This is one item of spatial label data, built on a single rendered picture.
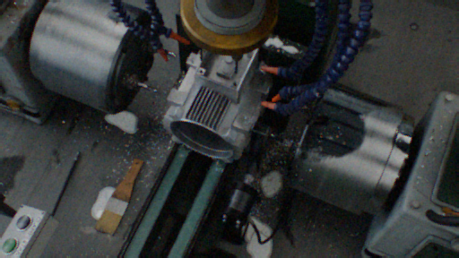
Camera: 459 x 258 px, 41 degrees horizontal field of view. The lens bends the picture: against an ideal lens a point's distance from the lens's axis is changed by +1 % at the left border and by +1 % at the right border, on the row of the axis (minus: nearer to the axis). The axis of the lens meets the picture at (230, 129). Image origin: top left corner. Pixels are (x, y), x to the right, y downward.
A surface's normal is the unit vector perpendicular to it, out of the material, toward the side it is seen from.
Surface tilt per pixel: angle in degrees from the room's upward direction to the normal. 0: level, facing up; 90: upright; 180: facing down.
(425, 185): 0
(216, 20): 0
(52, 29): 25
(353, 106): 17
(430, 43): 0
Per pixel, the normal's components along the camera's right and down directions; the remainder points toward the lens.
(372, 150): -0.11, -0.10
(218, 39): 0.03, -0.42
